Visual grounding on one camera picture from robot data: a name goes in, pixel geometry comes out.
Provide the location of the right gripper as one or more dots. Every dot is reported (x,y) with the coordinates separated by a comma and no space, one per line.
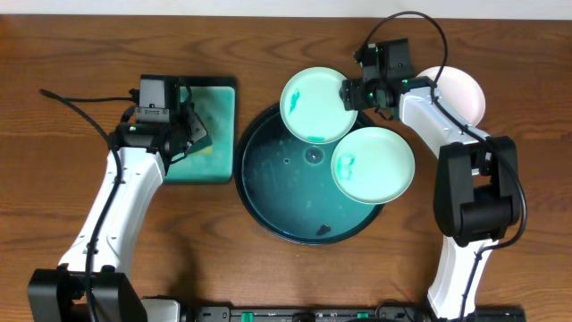
(352,92)

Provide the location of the green scrub sponge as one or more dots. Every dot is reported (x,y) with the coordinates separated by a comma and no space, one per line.
(204,145)

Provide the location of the round dark teal tray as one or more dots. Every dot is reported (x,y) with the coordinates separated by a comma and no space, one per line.
(286,185)

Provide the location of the rectangular green tray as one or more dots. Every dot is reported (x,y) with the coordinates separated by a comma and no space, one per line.
(215,99)

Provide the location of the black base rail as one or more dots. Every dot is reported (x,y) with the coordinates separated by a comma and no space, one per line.
(388,313)

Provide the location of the mint plate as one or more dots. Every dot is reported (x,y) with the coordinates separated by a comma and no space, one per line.
(373,165)
(311,107)

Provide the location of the small black debris piece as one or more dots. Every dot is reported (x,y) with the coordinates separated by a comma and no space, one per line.
(324,229)

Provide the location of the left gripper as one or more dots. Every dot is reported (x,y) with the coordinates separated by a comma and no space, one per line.
(192,130)

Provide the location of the white plate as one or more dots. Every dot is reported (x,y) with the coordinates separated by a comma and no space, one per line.
(462,92)

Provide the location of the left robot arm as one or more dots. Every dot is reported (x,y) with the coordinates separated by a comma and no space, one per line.
(91,281)

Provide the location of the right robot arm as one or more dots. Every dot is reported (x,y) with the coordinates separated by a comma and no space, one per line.
(477,194)

